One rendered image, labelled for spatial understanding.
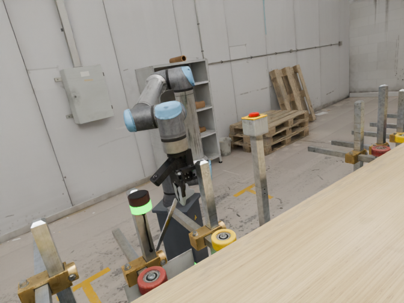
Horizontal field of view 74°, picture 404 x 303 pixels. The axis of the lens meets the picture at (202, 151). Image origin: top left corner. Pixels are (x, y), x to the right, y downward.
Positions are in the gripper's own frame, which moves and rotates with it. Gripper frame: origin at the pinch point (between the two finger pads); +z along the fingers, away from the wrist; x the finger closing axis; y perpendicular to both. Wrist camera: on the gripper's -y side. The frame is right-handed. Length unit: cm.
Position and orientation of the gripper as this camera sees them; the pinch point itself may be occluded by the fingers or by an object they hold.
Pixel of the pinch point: (181, 203)
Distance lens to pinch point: 101.5
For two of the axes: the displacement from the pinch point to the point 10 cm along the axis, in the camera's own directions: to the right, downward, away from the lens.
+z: 1.6, 9.4, 2.9
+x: -5.4, -1.7, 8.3
